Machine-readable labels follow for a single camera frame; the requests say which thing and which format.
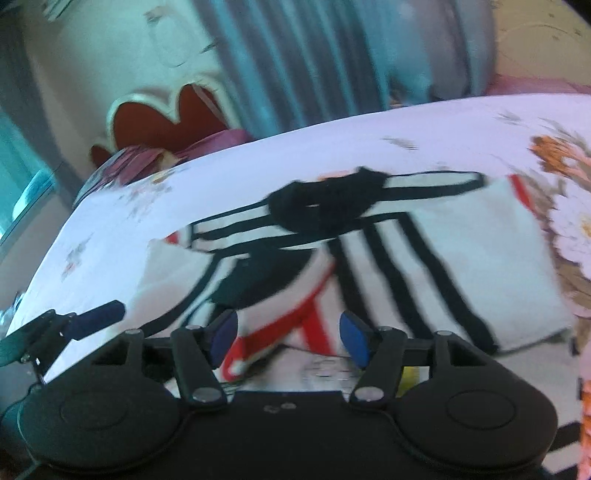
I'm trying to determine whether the striped knit sweater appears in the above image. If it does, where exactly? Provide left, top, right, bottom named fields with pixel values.
left=142, top=166, right=574, bottom=385

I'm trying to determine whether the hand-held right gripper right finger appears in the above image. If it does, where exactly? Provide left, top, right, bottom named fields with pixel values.
left=339, top=311, right=493, bottom=409

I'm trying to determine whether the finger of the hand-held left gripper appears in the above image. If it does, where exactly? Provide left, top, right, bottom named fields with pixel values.
left=65, top=300, right=127, bottom=340

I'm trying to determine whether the pink bed cover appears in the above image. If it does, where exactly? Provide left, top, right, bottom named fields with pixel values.
left=487, top=73, right=591, bottom=97

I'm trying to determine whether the blue grey curtain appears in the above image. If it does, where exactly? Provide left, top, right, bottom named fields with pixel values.
left=191, top=0, right=497, bottom=136

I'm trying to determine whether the cream headboard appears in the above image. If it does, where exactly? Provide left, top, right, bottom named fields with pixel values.
left=492, top=0, right=591, bottom=93

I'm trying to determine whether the red headboard with white trim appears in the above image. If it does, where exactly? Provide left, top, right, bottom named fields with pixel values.
left=89, top=80, right=242, bottom=168

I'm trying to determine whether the floral bed sheet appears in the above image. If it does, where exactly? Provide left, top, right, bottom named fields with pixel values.
left=6, top=92, right=591, bottom=480

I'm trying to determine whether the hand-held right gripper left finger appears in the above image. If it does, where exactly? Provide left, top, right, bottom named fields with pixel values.
left=90, top=309, right=239, bottom=409

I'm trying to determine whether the glass window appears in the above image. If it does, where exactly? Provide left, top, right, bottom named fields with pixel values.
left=0, top=108, right=60, bottom=247

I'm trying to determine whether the pink pillow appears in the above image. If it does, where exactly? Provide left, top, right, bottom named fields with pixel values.
left=76, top=128, right=254, bottom=204

